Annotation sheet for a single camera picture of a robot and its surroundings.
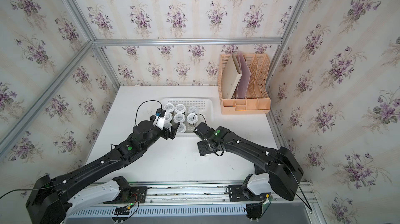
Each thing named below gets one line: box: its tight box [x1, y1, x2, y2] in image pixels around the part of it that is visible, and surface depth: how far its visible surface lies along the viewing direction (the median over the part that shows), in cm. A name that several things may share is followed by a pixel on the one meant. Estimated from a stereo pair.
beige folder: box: [221, 53, 243, 100], surface depth 100 cm
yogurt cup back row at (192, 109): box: [187, 106, 199, 115], surface depth 100 cm
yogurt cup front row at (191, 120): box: [186, 112, 199, 125], surface depth 95 cm
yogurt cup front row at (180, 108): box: [174, 103, 186, 114], surface depth 100 cm
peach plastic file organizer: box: [217, 53, 271, 115], surface depth 106 cm
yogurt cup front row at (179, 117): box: [172, 112, 186, 124], surface depth 95 cm
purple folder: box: [236, 51, 251, 99], surface depth 93 cm
